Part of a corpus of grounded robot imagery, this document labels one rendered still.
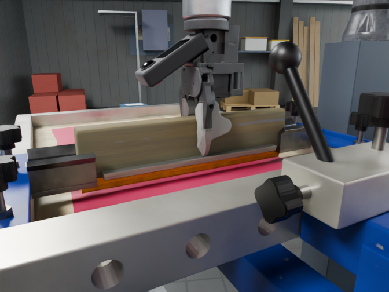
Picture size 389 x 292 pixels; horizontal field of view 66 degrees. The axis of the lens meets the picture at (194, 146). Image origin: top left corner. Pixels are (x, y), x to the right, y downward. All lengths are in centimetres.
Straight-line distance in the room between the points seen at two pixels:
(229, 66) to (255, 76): 752
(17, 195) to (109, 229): 20
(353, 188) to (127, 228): 16
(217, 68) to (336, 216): 32
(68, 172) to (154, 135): 13
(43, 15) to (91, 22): 103
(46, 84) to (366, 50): 611
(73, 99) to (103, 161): 551
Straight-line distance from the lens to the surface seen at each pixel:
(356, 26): 105
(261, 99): 690
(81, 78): 777
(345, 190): 22
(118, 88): 765
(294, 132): 62
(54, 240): 22
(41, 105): 603
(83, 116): 103
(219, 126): 50
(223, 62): 51
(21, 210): 37
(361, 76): 99
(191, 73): 49
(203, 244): 26
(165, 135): 48
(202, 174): 54
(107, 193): 49
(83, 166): 44
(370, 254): 25
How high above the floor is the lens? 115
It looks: 16 degrees down
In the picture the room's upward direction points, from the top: straight up
